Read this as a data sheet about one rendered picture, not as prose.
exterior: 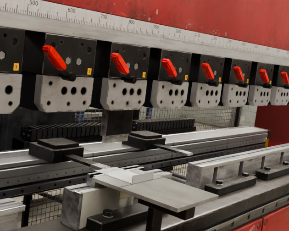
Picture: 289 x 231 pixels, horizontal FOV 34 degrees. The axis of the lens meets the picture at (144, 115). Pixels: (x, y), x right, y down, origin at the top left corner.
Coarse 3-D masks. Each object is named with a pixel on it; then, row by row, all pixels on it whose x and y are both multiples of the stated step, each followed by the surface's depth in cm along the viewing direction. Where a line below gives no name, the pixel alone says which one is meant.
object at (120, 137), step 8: (104, 112) 121; (112, 112) 121; (120, 112) 124; (128, 112) 126; (104, 120) 121; (112, 120) 122; (120, 120) 124; (128, 120) 127; (104, 128) 121; (112, 128) 122; (120, 128) 125; (128, 128) 128; (104, 136) 121; (112, 136) 124; (120, 136) 127
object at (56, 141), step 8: (32, 144) 138; (40, 144) 138; (48, 144) 135; (56, 144) 135; (64, 144) 137; (72, 144) 139; (32, 152) 138; (40, 152) 136; (48, 152) 134; (56, 152) 133; (64, 152) 136; (72, 152) 138; (80, 152) 141; (48, 160) 134; (56, 160) 134; (64, 160) 136; (72, 160) 134; (80, 160) 132; (88, 160) 133; (96, 168) 128; (104, 168) 127
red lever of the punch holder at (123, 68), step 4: (112, 56) 109; (116, 56) 108; (120, 56) 109; (112, 60) 110; (116, 60) 109; (120, 60) 109; (116, 64) 110; (120, 64) 110; (124, 64) 111; (120, 68) 111; (124, 68) 111; (120, 72) 113; (124, 72) 112; (128, 72) 112; (124, 76) 115; (128, 76) 113; (132, 76) 114; (124, 80) 115; (128, 80) 114; (132, 80) 114; (136, 80) 115
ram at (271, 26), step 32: (64, 0) 99; (96, 0) 106; (128, 0) 114; (160, 0) 123; (192, 0) 135; (224, 0) 148; (256, 0) 165; (288, 0) 186; (64, 32) 100; (96, 32) 108; (128, 32) 116; (224, 32) 152; (256, 32) 170; (288, 32) 191; (288, 64) 197
